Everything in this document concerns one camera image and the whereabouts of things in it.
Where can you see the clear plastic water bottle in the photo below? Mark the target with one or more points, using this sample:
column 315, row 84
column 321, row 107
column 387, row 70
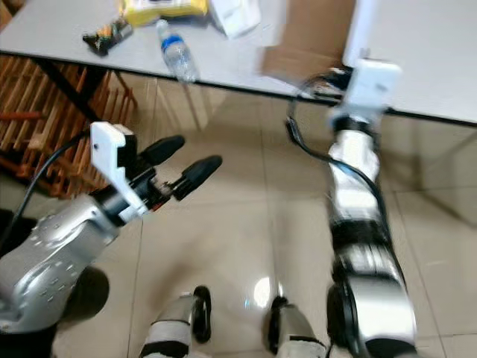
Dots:
column 179, row 54

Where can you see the wooden slatted crate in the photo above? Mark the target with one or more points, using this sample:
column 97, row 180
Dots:
column 37, row 104

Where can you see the silver right robot leg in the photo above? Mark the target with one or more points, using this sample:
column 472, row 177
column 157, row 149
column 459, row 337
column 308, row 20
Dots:
column 294, row 328

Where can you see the dark snack wrapper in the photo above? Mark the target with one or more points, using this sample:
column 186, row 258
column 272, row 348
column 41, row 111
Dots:
column 108, row 37

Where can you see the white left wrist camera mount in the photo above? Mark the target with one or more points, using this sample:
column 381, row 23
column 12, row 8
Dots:
column 112, row 153

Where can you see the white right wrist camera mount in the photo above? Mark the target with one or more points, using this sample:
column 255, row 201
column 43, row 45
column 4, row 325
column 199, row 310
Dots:
column 369, row 86

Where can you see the silver robot leg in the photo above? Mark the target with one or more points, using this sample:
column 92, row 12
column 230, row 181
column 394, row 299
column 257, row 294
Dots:
column 294, row 328
column 179, row 321

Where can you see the silver left robot leg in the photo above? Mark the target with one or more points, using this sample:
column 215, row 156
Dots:
column 179, row 321

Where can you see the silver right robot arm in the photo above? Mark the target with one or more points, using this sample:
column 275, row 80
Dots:
column 369, row 246

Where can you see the white upright board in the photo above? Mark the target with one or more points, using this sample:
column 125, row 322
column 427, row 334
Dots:
column 364, row 30

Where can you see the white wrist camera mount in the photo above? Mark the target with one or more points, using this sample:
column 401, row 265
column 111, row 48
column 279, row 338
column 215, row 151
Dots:
column 369, row 86
column 112, row 153

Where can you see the black metal table leg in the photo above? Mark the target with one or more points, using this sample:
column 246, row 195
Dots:
column 67, row 93

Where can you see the brown cardboard box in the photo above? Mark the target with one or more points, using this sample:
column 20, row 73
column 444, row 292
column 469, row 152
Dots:
column 309, row 37

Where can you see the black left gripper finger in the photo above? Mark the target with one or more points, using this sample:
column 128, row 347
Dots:
column 164, row 149
column 198, row 175

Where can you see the yellow plastic packet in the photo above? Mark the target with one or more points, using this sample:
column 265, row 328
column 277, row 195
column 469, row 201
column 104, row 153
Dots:
column 164, row 9

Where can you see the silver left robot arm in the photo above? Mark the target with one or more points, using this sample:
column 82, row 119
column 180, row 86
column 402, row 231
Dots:
column 52, row 261

